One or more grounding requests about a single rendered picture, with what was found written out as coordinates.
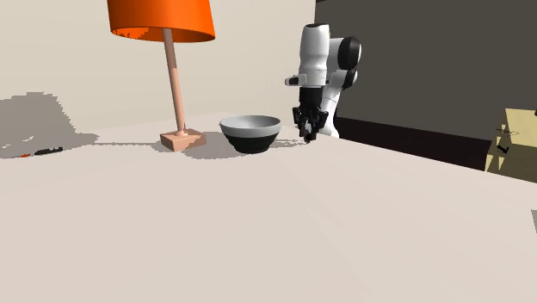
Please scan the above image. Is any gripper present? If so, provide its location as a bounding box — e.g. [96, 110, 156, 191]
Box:
[292, 86, 330, 144]

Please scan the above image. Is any black and orange pen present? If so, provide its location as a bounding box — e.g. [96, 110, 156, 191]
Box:
[18, 146, 65, 159]

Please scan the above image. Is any yellow wooden cabinet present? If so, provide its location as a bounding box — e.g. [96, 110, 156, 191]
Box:
[485, 108, 537, 184]

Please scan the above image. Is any grey and black bowl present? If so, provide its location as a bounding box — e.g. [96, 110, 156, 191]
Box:
[219, 114, 282, 155]

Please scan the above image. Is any orange shade table lamp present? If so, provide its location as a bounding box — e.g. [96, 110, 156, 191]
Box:
[106, 0, 217, 153]

